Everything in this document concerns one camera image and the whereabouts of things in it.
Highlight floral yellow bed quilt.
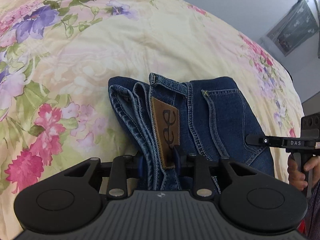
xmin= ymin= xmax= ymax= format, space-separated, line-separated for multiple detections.
xmin=1 ymin=0 xmax=303 ymax=239

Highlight person's right hand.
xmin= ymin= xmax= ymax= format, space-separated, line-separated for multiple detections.
xmin=287 ymin=156 xmax=320 ymax=191

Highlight blue denim jeans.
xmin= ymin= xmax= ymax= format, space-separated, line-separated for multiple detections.
xmin=108 ymin=73 xmax=274 ymax=191

